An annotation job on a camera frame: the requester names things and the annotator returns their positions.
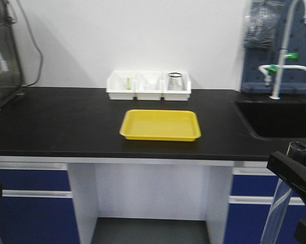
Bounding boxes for clear glass test tube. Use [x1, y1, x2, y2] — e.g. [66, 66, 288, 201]
[260, 141, 306, 243]

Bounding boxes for yellow plastic tray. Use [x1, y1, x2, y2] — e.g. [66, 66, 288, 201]
[119, 109, 201, 142]

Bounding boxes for blue cabinet drawers left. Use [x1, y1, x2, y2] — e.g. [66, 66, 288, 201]
[0, 164, 80, 243]

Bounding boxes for blue cabinet drawers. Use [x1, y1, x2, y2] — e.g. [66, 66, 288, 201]
[0, 164, 80, 243]
[224, 167, 306, 243]

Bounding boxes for blue cabinet drawers right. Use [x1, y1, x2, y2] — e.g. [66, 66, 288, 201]
[224, 167, 306, 243]

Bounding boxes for black lab sink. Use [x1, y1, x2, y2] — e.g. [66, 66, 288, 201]
[234, 100, 306, 138]

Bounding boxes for white lab faucet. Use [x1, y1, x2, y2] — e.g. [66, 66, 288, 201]
[258, 0, 306, 100]

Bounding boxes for blue pegboard drying rack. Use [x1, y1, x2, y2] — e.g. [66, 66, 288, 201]
[240, 1, 306, 96]

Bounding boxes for right white storage bin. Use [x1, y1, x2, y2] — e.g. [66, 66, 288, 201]
[163, 72, 191, 101]

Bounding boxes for white storage bin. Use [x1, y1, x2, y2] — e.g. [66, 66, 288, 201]
[135, 71, 163, 101]
[163, 72, 191, 101]
[106, 71, 137, 100]

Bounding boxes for clear plastic bag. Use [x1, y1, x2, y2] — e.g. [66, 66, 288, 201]
[243, 1, 283, 49]

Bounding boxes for left white storage bin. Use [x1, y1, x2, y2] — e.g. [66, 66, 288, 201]
[106, 71, 137, 100]

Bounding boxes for glass beaker with green sticks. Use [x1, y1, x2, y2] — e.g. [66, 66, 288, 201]
[125, 76, 132, 90]

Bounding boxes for clear glass beakers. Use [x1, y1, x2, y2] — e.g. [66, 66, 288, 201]
[144, 78, 160, 90]

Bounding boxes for middle white storage bin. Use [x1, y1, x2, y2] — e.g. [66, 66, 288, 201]
[135, 71, 163, 101]

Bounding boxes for transparent equipment enclosure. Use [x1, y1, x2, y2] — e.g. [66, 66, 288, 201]
[0, 1, 24, 110]

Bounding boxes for black wire tripod stand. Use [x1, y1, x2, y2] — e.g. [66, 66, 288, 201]
[167, 72, 187, 91]

